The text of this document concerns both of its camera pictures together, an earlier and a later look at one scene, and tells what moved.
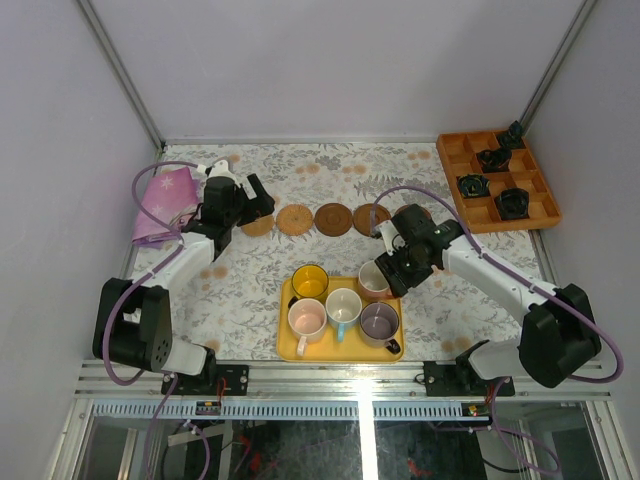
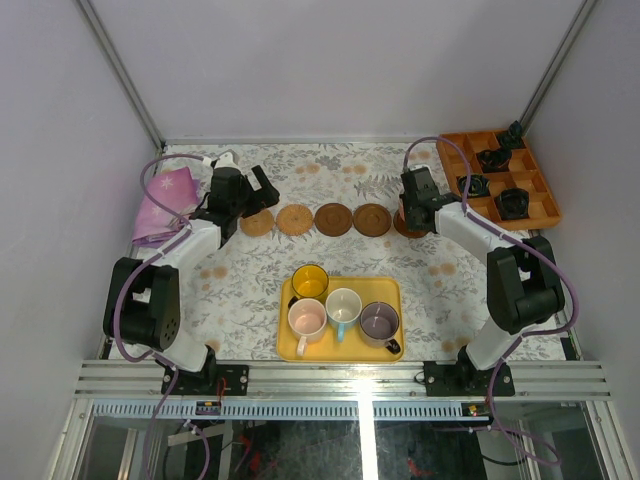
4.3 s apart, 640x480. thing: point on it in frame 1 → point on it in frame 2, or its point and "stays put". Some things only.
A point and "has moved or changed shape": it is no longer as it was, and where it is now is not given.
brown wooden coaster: x=333 y=219 stays put
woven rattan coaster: x=294 y=220 stays put
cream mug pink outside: x=372 y=284 has moved or changed shape
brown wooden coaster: x=362 y=217 stays put
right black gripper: x=389 y=266 → x=411 y=225
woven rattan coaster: x=258 y=227 stays put
